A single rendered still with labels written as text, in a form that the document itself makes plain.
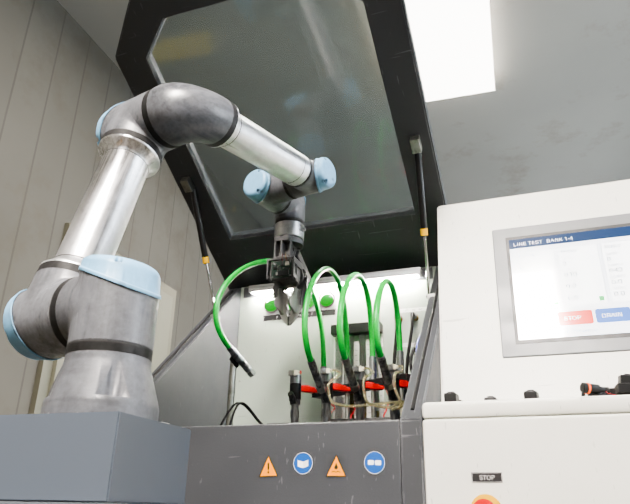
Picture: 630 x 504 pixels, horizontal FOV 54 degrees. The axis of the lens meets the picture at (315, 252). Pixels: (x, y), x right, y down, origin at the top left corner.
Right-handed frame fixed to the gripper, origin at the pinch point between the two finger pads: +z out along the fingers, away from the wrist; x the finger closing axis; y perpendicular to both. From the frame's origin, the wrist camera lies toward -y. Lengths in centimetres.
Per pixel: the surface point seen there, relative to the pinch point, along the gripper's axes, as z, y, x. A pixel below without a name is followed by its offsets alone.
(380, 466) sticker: 34.7, 20.1, 26.8
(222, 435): 28.7, 20.1, -5.2
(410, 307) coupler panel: -11.5, -33.5, 22.8
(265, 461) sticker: 33.6, 20.2, 4.4
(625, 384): 21, 11, 69
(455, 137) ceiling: -213, -264, 15
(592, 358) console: 12, -5, 66
